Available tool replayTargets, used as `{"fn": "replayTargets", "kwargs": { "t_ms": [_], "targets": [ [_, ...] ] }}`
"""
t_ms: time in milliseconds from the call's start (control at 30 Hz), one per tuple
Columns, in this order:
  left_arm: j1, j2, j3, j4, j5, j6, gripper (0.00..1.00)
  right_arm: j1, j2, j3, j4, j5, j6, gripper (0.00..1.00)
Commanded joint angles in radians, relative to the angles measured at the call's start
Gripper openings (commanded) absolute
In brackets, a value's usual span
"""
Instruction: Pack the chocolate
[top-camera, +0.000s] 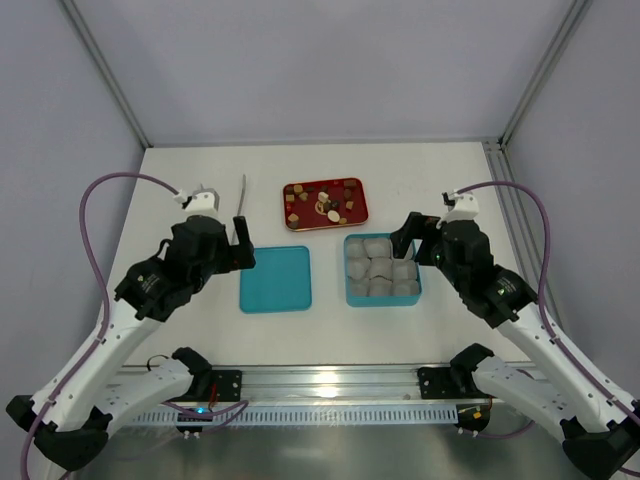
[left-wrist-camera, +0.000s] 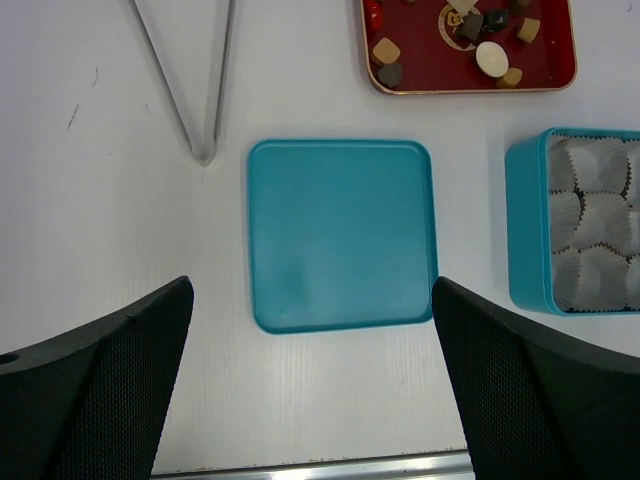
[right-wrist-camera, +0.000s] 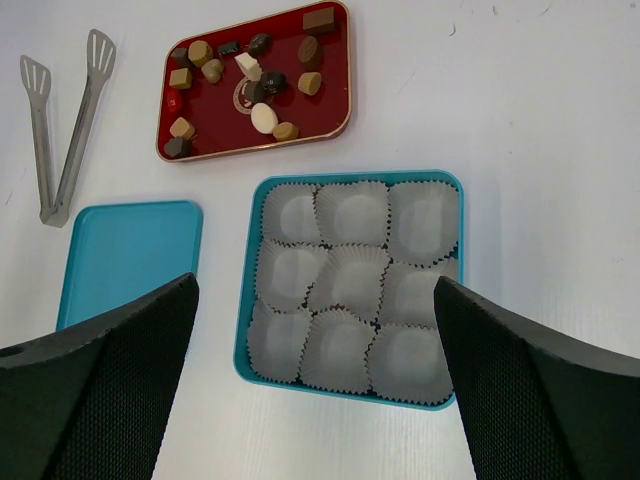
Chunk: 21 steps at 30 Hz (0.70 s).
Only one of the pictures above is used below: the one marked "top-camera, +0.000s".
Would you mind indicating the red chocolate tray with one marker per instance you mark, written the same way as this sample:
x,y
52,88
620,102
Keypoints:
x,y
311,213

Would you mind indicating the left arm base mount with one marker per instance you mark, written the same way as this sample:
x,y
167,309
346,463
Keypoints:
x,y
208,382

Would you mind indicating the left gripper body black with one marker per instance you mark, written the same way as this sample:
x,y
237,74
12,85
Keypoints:
x,y
232,251

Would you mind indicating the white oval chocolate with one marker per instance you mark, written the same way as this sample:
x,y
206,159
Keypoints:
x,y
333,216

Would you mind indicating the teal box lid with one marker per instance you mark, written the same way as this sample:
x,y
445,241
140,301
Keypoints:
x,y
280,282

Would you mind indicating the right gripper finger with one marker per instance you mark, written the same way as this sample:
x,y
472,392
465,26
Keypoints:
x,y
402,238
425,253

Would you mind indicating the teal chocolate box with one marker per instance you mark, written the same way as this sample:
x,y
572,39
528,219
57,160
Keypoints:
x,y
374,278

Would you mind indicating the aluminium front rail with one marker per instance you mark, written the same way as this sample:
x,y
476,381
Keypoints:
x,y
331,384

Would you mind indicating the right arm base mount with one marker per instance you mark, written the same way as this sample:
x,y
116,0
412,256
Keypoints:
x,y
455,380

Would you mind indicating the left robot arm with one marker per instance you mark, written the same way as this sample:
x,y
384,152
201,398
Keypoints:
x,y
72,418

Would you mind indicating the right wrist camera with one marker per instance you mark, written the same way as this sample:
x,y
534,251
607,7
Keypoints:
x,y
461,207

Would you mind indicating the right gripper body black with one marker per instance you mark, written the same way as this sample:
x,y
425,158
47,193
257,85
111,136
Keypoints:
x,y
426,240

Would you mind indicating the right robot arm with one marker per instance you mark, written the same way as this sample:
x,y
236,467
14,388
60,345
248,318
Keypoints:
x,y
595,420

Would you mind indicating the slotted cable duct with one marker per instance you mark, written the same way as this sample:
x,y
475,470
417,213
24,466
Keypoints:
x,y
298,415

